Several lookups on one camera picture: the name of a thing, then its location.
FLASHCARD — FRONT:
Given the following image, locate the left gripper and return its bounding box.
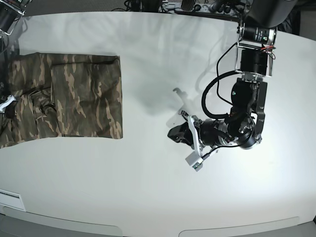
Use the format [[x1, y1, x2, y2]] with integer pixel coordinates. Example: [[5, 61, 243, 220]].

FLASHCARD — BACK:
[[167, 118, 234, 150]]

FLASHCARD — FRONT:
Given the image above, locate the camouflage T-shirt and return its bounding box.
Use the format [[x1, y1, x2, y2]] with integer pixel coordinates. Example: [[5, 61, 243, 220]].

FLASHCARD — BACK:
[[0, 52, 123, 148]]

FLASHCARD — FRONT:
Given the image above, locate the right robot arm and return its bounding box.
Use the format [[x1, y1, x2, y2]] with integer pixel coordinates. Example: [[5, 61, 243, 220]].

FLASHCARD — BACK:
[[0, 0, 32, 36]]

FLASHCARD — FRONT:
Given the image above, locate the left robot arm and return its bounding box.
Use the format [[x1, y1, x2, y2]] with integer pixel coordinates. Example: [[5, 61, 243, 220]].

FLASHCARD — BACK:
[[167, 0, 296, 150]]

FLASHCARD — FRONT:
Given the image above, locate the white label plate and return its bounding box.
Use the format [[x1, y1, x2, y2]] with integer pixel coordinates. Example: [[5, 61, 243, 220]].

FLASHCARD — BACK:
[[0, 189, 26, 212]]

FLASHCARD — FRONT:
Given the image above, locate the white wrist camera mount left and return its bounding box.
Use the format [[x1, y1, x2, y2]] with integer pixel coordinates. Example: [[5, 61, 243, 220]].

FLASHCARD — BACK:
[[179, 110, 220, 172]]

